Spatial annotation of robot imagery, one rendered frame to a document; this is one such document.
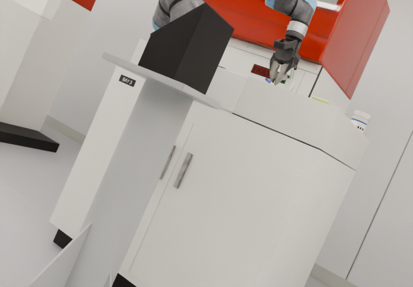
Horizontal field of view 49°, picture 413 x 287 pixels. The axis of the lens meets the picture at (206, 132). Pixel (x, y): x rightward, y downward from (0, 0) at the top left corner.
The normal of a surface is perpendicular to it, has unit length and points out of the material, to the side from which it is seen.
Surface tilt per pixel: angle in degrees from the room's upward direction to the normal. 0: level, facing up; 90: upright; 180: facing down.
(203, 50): 90
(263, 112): 90
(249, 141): 90
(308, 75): 90
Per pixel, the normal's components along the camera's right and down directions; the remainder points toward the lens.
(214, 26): 0.79, 0.36
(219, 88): -0.47, -0.18
